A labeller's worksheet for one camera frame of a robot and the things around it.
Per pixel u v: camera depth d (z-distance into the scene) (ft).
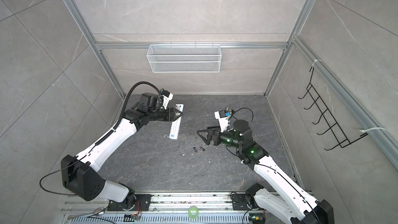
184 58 3.30
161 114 2.21
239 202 2.40
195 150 2.96
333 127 2.06
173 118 2.30
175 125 2.46
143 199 2.45
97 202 2.46
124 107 1.84
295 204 1.32
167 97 2.33
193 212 2.35
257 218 2.30
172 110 2.32
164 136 3.20
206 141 2.00
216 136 1.97
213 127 2.42
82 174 1.32
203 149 2.97
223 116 2.04
